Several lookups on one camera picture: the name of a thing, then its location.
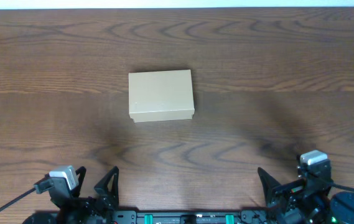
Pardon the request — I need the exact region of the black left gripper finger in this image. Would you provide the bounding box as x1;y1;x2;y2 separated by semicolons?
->
72;166;86;198
94;166;119;208

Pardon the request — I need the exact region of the cardboard box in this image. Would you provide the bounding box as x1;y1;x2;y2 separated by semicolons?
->
129;70;195;123

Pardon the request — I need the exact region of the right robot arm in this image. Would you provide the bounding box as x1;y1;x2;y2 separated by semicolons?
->
258;159;354;224

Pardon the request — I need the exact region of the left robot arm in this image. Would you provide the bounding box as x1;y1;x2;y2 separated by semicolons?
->
24;166;119;224

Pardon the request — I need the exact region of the black aluminium mounting rail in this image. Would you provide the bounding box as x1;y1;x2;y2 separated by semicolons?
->
111;210;277;224

